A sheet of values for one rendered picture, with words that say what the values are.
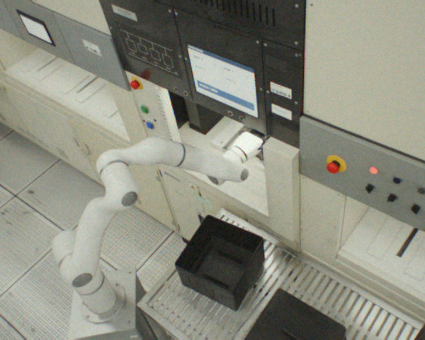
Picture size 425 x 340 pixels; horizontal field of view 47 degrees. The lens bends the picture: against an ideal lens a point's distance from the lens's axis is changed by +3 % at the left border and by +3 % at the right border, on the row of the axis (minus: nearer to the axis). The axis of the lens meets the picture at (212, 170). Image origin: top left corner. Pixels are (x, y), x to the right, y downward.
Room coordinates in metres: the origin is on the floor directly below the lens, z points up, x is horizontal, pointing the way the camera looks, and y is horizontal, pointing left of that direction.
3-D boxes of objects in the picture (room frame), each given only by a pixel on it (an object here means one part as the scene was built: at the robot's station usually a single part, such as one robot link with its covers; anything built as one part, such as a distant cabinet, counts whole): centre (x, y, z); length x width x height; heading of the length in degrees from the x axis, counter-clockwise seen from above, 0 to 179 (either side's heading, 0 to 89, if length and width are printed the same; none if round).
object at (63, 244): (1.04, 0.59, 1.07); 0.19 x 0.12 x 0.24; 20
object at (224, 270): (1.03, 0.04, 0.85); 0.28 x 0.28 x 0.17; 51
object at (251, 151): (1.33, -0.16, 1.20); 0.11 x 0.10 x 0.07; 129
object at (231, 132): (1.67, -0.17, 0.89); 0.22 x 0.21 x 0.04; 132
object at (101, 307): (1.01, 0.57, 0.85); 0.19 x 0.19 x 0.18
